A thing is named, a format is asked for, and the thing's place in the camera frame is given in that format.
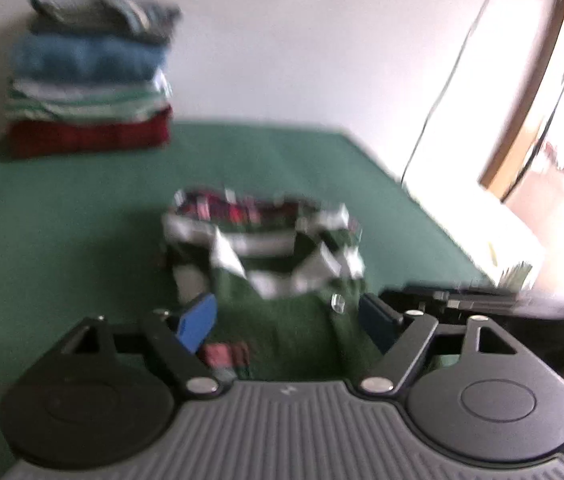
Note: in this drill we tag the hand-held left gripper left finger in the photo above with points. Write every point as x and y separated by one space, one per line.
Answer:
196 321

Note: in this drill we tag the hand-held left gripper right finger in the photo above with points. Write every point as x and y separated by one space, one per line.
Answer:
377 321

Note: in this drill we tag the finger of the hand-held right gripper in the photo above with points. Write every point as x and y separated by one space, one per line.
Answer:
412 296

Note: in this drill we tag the green white striped plaid-lined jacket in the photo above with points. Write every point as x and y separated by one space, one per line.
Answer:
272 280

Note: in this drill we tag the white cloth pile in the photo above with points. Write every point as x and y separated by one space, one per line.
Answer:
477 225

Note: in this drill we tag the green table cover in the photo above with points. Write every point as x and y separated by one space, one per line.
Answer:
61 230

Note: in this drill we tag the folded red knit sweater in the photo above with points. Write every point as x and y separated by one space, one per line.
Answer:
86 136

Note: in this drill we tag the folded green white striped shirt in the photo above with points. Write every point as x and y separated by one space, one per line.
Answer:
81 109

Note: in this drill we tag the folded white garment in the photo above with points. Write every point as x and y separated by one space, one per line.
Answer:
86 89

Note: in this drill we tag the folded blue sweater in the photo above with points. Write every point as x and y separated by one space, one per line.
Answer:
86 57

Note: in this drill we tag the grey striped knit garment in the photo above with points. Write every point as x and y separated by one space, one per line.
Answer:
106 12

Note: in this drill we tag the wooden window frame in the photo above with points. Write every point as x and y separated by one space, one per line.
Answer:
527 95

